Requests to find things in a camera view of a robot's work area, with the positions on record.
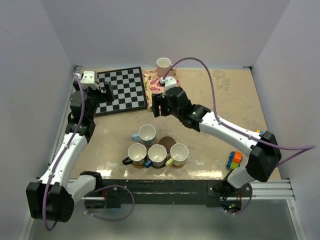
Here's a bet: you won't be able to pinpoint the light blue mug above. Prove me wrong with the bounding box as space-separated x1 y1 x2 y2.
131 124 157 147

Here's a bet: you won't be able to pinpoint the dark wooden coaster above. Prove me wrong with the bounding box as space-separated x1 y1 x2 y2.
158 136 176 153

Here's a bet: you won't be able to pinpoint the pink mug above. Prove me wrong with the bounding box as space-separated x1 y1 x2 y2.
156 57 176 78

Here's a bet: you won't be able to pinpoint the dark blue mug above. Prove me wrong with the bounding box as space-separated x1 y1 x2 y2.
144 144 167 168

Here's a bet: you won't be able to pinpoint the light green mug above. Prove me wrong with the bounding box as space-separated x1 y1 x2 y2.
165 143 189 166

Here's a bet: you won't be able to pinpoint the black mug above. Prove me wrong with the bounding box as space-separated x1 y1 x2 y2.
122 143 147 165

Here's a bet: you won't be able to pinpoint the light wooden coaster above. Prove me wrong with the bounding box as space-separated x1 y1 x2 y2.
132 161 145 169

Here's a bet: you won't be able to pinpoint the dark walnut coaster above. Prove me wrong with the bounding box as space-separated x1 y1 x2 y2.
152 164 166 169

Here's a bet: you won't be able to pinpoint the orange wooden coaster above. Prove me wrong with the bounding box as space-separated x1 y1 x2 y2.
171 161 186 169

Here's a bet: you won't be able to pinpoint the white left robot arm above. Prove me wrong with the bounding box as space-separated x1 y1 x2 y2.
26 82 114 223

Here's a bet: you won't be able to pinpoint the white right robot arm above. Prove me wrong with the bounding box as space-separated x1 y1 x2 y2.
152 86 282 197

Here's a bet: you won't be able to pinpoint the floral serving tray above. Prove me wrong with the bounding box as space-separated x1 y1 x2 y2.
142 69 164 111

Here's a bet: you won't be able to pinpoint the black and silver chessboard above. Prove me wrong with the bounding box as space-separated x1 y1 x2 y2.
96 67 148 116

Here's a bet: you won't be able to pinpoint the colourful rubik cube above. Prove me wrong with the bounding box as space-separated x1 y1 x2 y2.
226 151 243 170

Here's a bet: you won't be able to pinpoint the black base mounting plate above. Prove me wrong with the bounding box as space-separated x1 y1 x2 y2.
82 179 252 209

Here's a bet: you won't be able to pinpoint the yellow blue toy blocks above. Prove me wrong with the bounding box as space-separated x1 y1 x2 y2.
255 129 265 134

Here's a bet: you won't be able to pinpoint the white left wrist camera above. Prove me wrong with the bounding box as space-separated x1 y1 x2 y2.
80 71 100 90

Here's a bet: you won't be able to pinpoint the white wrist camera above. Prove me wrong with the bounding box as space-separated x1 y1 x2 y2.
80 71 100 90
159 76 177 98

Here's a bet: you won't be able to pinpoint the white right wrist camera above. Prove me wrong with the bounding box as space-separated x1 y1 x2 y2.
159 76 177 98

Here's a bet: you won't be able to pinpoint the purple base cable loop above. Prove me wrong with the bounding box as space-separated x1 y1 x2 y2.
84 185 136 222

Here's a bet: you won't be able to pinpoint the aluminium frame rail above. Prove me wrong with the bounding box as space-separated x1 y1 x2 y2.
236 179 306 240

